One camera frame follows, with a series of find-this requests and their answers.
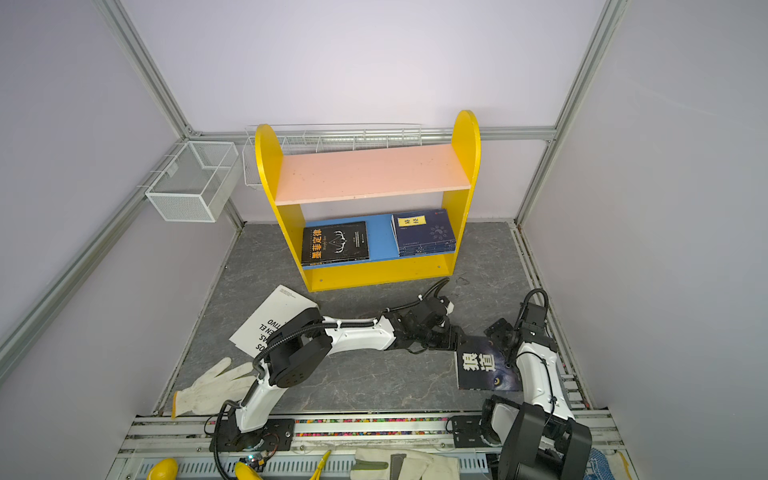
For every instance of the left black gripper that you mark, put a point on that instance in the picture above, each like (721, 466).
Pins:
(451, 341)

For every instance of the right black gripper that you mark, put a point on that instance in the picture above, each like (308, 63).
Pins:
(499, 331)

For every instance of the dark book white characters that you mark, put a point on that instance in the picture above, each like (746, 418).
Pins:
(480, 366)

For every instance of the blue book dotted circle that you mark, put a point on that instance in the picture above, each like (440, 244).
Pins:
(422, 227)

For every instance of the black book yellow title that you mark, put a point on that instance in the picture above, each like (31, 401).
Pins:
(337, 243)

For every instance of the blue book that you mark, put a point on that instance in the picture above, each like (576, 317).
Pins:
(427, 249)

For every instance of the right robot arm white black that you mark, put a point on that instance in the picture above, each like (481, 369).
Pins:
(540, 437)

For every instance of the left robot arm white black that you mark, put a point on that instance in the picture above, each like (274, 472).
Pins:
(296, 349)

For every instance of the yellow shelf with coloured boards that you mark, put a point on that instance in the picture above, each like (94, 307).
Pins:
(293, 181)

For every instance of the white book black lettering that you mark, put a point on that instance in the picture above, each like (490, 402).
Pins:
(278, 308)

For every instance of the white grey glove front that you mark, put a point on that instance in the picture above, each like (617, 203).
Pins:
(402, 464)

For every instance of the blue dotted glove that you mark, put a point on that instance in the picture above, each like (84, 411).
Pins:
(598, 467)

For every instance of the yellow thin tool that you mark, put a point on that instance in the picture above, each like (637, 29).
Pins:
(320, 466)

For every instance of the white work glove left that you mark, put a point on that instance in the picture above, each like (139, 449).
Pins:
(219, 383)

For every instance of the white mesh box basket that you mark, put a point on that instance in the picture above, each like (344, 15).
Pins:
(196, 184)

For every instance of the yellow round object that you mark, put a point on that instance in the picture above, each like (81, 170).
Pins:
(166, 469)

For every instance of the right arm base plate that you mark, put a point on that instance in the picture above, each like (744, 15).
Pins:
(469, 431)

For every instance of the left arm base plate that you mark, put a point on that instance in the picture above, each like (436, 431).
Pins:
(275, 435)

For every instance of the white wire basket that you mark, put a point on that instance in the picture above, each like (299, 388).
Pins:
(329, 138)

